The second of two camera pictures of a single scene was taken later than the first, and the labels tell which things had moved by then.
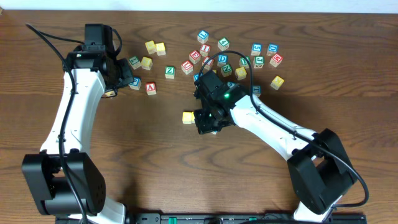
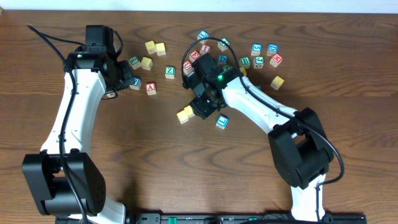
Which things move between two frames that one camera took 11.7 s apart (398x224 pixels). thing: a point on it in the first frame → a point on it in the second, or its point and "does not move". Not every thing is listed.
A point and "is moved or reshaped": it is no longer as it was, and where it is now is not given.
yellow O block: (193, 117) → (189, 111)
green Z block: (170, 72) does not move
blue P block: (136, 83) does not move
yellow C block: (187, 117) is moved or reshaped
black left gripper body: (125, 73) does not move
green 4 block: (223, 43) does not move
